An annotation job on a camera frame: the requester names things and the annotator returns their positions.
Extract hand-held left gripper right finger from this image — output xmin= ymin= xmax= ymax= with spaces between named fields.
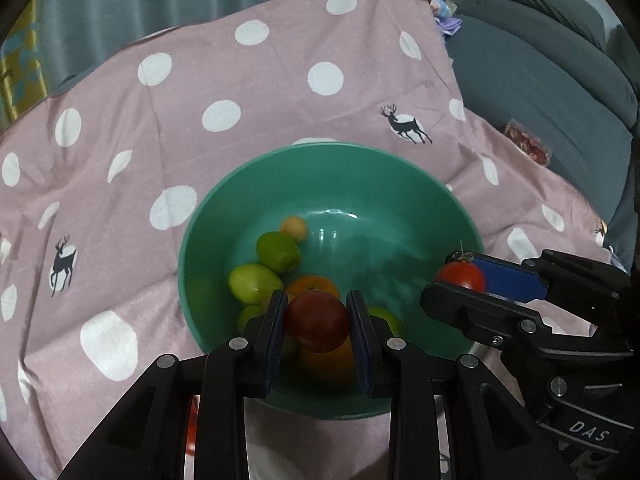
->
xmin=346 ymin=289 xmax=581 ymax=480

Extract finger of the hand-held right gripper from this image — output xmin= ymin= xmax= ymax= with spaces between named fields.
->
xmin=472 ymin=249 xmax=635 ymax=303
xmin=420 ymin=282 xmax=553 ymax=347

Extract small yellowish fruit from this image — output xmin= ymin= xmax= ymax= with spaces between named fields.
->
xmin=280 ymin=216 xmax=309 ymax=242

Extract yellow patterned curtain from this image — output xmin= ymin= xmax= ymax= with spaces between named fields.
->
xmin=0 ymin=0 xmax=48 ymax=126

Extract green plum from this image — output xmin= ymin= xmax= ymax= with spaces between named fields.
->
xmin=256 ymin=231 xmax=302 ymax=274
xmin=236 ymin=304 xmax=266 ymax=333
xmin=229 ymin=263 xmax=285 ymax=306
xmin=369 ymin=307 xmax=403 ymax=336

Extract colourful folded cloth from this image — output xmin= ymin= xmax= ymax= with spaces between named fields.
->
xmin=429 ymin=0 xmax=463 ymax=36

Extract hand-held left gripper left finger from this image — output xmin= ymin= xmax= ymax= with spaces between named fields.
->
xmin=57 ymin=289 xmax=290 ymax=480

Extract red cherry tomato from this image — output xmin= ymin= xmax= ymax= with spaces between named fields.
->
xmin=185 ymin=395 xmax=199 ymax=458
xmin=435 ymin=241 xmax=487 ymax=295
xmin=285 ymin=292 xmax=351 ymax=353

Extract red snack packet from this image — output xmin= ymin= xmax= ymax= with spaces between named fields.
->
xmin=502 ymin=119 xmax=553 ymax=167

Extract green plastic bowl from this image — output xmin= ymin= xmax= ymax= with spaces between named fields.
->
xmin=177 ymin=142 xmax=488 ymax=420

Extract pink polka dot blanket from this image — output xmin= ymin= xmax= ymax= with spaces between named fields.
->
xmin=0 ymin=0 xmax=621 ymax=480

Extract grey sofa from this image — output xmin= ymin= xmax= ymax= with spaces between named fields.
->
xmin=445 ymin=0 xmax=640 ymax=271

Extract orange mandarin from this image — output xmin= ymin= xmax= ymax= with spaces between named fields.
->
xmin=285 ymin=275 xmax=341 ymax=302
xmin=299 ymin=335 xmax=357 ymax=386

